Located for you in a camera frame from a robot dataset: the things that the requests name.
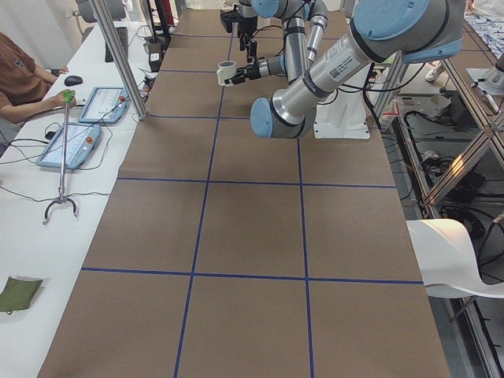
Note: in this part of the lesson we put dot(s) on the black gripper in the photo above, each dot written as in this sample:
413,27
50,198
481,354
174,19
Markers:
247,24
252,71

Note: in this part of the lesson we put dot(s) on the white ribbed mug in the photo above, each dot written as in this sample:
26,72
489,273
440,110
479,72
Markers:
226,70

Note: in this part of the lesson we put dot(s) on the metal reacher grabber green handle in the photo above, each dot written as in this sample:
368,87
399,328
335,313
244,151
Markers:
62,198

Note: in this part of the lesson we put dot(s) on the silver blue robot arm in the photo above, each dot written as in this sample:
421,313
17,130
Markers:
303,24
422,31

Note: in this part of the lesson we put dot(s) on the person's hand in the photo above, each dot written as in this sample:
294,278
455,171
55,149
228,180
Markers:
65,98

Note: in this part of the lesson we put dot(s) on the far blue teach pendant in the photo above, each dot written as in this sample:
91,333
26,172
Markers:
106,105

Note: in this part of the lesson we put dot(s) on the blue teach pendant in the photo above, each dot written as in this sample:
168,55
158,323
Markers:
81,140
106,105

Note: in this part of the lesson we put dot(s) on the black computer mouse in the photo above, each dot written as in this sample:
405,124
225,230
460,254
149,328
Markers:
73,80

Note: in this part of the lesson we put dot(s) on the near blue teach pendant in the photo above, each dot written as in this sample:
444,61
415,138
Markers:
81,140

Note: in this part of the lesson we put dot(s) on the person in brown shirt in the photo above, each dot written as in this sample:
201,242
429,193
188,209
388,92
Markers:
24,85

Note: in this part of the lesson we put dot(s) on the white curled paper sheet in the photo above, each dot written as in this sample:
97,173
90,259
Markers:
447,260

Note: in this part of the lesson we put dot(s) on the green cloth pouch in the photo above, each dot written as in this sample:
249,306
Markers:
18,294

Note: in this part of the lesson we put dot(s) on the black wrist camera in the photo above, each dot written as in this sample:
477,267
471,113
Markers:
227,19

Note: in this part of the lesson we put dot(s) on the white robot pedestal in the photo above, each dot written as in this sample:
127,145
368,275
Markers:
342,116

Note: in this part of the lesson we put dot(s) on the aluminium frame post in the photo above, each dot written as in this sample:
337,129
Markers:
105,22

